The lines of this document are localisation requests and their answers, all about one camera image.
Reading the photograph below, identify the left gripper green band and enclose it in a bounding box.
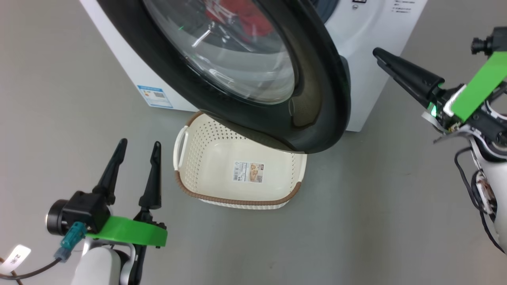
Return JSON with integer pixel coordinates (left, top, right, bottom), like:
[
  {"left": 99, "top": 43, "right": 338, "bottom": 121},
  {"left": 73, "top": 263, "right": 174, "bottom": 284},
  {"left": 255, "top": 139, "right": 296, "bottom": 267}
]
[{"left": 85, "top": 138, "right": 168, "bottom": 285}]

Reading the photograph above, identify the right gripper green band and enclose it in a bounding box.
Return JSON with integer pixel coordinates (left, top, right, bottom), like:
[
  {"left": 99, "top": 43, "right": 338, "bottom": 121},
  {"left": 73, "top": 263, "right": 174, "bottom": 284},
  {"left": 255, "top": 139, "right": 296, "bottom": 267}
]
[{"left": 373, "top": 47, "right": 507, "bottom": 159}]

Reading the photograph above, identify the black glass washing machine door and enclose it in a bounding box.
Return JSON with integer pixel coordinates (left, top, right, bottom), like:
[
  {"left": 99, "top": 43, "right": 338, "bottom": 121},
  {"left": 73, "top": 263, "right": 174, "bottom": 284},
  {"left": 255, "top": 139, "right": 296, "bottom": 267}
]
[{"left": 96, "top": 0, "right": 352, "bottom": 155}]

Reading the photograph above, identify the plain red garment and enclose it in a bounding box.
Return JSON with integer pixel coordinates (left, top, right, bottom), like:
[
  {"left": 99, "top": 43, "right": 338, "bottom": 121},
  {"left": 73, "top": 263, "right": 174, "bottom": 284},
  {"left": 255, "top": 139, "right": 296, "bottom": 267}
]
[{"left": 206, "top": 0, "right": 274, "bottom": 36}]

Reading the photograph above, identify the white washing machine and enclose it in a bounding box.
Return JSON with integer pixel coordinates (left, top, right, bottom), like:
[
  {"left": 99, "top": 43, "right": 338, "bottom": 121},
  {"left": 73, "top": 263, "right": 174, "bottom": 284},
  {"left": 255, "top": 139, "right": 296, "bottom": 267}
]
[{"left": 79, "top": 0, "right": 428, "bottom": 133}]

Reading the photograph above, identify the cream perforated laundry basket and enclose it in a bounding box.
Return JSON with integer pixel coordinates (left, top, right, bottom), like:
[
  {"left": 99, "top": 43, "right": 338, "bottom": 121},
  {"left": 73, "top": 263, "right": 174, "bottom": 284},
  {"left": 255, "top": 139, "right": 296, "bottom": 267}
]
[{"left": 173, "top": 112, "right": 307, "bottom": 210}]

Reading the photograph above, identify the basket product label sticker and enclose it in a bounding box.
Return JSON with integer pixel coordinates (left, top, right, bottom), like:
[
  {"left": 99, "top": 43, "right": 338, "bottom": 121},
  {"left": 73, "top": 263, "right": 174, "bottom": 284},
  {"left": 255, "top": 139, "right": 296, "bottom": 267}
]
[{"left": 233, "top": 161, "right": 265, "bottom": 184}]

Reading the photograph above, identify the blue energy label sticker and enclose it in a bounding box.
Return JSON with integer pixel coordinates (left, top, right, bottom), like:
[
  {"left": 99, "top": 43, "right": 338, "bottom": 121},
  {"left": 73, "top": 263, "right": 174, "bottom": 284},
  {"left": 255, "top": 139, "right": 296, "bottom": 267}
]
[{"left": 137, "top": 85, "right": 173, "bottom": 108}]

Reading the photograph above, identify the teal connector with black cable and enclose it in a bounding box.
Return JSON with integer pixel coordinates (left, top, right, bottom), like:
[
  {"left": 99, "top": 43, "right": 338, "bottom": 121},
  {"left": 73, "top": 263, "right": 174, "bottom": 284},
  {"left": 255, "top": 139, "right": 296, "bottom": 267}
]
[{"left": 0, "top": 222, "right": 87, "bottom": 280}]

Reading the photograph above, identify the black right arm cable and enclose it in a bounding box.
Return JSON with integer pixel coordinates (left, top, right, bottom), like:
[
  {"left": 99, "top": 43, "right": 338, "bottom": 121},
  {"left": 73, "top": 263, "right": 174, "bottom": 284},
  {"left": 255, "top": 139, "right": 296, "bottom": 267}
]
[{"left": 454, "top": 146, "right": 507, "bottom": 254}]

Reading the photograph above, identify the white cable tag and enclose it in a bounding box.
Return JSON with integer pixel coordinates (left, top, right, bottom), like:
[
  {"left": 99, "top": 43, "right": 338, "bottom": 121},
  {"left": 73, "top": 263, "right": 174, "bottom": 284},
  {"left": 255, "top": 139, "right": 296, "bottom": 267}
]
[{"left": 0, "top": 245, "right": 31, "bottom": 274}]

